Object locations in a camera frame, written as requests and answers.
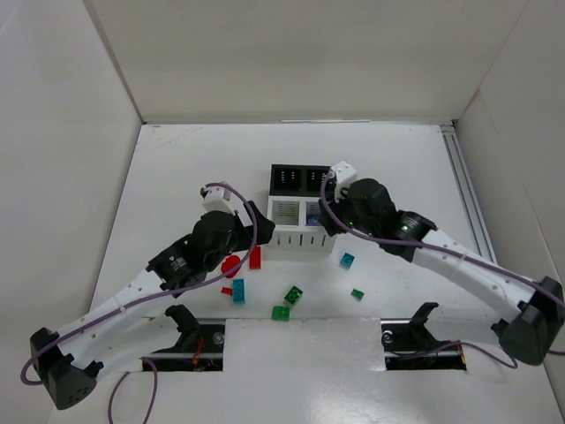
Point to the small green flat lego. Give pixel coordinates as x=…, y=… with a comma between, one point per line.
x=357, y=294

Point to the white two-compartment container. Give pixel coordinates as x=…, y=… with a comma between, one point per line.
x=288, y=213

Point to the aluminium rail on right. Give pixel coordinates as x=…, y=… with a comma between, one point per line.
x=476, y=221

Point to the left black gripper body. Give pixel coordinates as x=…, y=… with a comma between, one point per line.
x=246, y=223

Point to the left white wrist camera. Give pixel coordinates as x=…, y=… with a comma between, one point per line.
x=216, y=198

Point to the light green lego brick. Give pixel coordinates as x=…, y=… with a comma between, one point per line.
x=280, y=314

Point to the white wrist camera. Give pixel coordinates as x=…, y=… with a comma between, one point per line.
x=342, y=175
x=216, y=198

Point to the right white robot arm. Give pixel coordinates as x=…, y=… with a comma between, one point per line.
x=530, y=314

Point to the dark green lego brick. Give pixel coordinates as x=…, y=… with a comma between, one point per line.
x=293, y=295

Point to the purple printed lego in container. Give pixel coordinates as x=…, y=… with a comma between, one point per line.
x=313, y=220

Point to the black two-compartment container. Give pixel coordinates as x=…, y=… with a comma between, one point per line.
x=296, y=180

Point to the teal long lego brick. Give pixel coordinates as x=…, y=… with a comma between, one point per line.
x=238, y=291

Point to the small red lego piece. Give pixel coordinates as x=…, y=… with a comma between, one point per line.
x=227, y=290

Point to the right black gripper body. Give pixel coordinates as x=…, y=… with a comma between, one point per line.
x=333, y=213

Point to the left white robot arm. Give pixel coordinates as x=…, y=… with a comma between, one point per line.
x=146, y=315

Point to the red heart-shaped lego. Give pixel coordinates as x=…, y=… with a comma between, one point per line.
x=231, y=265

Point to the red rectangular lego brick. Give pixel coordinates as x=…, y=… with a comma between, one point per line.
x=255, y=259

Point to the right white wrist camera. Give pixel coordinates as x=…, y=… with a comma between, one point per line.
x=342, y=175

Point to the small teal lego brick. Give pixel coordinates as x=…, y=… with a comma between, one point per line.
x=347, y=260

